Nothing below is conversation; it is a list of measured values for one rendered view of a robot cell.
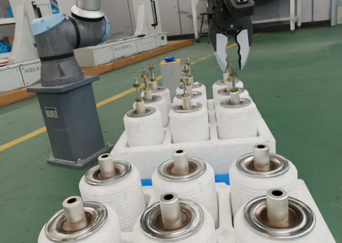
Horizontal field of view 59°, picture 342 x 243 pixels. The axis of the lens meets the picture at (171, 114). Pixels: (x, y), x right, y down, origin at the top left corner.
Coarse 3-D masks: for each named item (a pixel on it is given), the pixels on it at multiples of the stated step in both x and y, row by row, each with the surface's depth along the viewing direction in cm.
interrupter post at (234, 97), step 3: (231, 93) 73; (234, 93) 73; (237, 93) 73; (231, 96) 74; (234, 96) 73; (237, 96) 73; (231, 99) 74; (234, 99) 73; (237, 99) 73; (231, 102) 74; (234, 102) 74; (237, 102) 74
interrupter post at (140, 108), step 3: (135, 102) 76; (138, 102) 76; (141, 102) 76; (138, 105) 76; (141, 105) 76; (144, 105) 77; (138, 108) 76; (141, 108) 76; (144, 108) 77; (138, 111) 77; (141, 111) 77; (144, 111) 77
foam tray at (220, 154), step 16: (208, 112) 93; (256, 112) 87; (160, 144) 75; (176, 144) 73; (192, 144) 72; (208, 144) 71; (224, 144) 70; (240, 144) 70; (272, 144) 69; (128, 160) 74; (144, 160) 73; (160, 160) 73; (208, 160) 72; (224, 160) 71; (144, 176) 75
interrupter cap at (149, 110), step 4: (148, 108) 79; (152, 108) 79; (128, 112) 78; (132, 112) 78; (136, 112) 78; (148, 112) 76; (152, 112) 75; (128, 116) 76; (132, 116) 75; (136, 116) 74; (140, 116) 74
